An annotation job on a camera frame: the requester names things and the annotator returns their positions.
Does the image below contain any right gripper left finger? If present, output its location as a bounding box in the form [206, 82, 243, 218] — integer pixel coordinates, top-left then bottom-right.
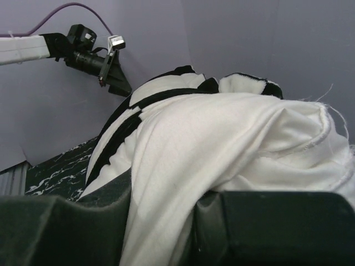
[1, 171, 131, 265]

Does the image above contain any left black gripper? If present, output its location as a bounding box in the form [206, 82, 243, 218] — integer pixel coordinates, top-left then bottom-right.
[65, 51, 132, 96]

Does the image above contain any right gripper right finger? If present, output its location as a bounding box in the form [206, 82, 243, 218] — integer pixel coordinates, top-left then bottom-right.
[191, 192, 354, 265]

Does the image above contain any black white checkered pillowcase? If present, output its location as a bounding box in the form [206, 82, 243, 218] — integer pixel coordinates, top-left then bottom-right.
[85, 65, 283, 186]

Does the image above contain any white pillow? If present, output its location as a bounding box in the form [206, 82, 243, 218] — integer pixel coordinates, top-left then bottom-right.
[80, 93, 355, 266]

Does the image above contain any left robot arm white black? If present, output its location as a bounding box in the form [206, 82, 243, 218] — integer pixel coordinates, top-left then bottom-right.
[1, 24, 132, 97]

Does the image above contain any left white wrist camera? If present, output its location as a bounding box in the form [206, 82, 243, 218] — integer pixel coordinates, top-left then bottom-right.
[107, 35, 126, 56]

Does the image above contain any aluminium frame rail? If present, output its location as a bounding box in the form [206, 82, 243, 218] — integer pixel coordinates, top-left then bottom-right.
[0, 161, 29, 196]

